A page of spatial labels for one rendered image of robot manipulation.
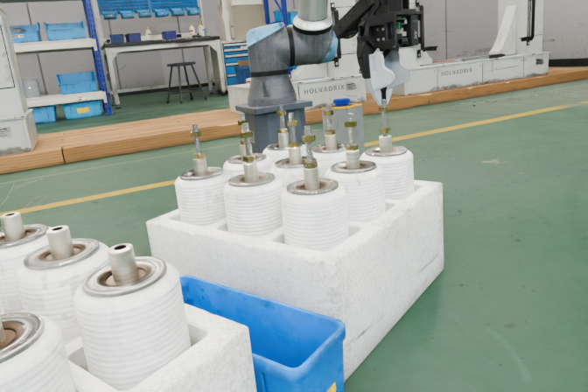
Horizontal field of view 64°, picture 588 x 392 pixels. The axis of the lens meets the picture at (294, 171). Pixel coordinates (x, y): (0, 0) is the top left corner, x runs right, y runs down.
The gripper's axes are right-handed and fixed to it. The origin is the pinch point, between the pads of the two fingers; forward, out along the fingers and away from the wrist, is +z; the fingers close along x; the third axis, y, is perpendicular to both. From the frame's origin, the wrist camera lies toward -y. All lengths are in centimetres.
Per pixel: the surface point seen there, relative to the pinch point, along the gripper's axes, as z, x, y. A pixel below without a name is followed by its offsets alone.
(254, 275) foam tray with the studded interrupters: 21.8, -31.8, 3.0
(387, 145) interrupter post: 8.6, -0.6, 1.8
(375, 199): 14.6, -11.5, 8.6
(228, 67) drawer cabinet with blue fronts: -1, 257, -494
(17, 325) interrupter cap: 10, -62, 18
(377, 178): 11.3, -10.8, 8.6
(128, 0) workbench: -97, 169, -577
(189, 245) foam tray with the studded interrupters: 19.6, -35.4, -10.3
